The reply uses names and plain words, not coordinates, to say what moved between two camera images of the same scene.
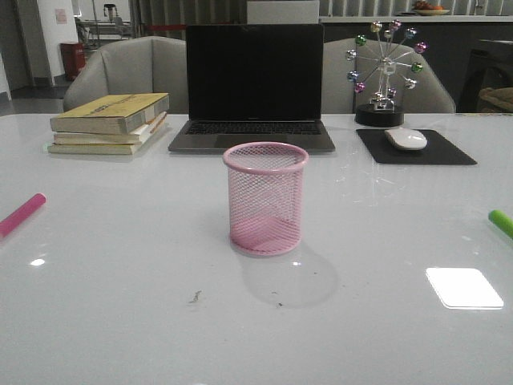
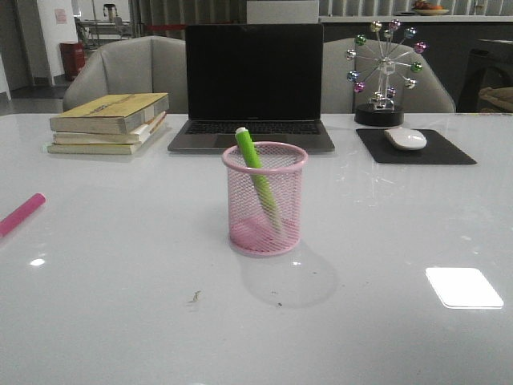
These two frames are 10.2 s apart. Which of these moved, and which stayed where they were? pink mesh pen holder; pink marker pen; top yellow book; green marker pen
Moved: green marker pen
Stayed: pink mesh pen holder; top yellow book; pink marker pen
